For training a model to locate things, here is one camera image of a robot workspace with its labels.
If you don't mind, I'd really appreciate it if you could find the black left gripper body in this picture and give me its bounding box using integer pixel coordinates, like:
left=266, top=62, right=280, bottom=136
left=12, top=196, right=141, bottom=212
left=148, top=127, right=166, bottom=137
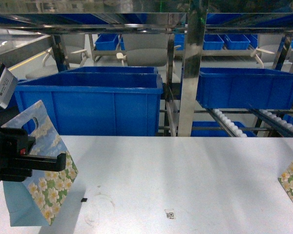
left=0, top=107, right=66, bottom=182

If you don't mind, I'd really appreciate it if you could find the steel roller conveyor rack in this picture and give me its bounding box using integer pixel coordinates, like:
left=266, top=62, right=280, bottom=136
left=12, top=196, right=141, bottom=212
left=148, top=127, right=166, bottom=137
left=0, top=0, right=293, bottom=137

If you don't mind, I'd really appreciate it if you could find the large blue crate front left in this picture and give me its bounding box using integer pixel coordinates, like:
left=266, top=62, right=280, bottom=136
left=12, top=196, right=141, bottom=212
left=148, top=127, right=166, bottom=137
left=15, top=72, right=163, bottom=137

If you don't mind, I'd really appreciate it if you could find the QR code sticker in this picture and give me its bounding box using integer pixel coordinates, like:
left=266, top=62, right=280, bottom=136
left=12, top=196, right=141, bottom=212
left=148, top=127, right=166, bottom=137
left=164, top=209, right=176, bottom=219

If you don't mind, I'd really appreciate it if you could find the blue crate on right rollers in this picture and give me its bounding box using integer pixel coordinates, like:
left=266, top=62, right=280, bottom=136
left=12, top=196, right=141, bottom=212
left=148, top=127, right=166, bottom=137
left=196, top=68, right=293, bottom=110

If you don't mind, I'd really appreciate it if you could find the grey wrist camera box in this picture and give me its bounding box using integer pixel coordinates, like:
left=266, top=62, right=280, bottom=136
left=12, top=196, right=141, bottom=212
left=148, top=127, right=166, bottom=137
left=0, top=62, right=18, bottom=111

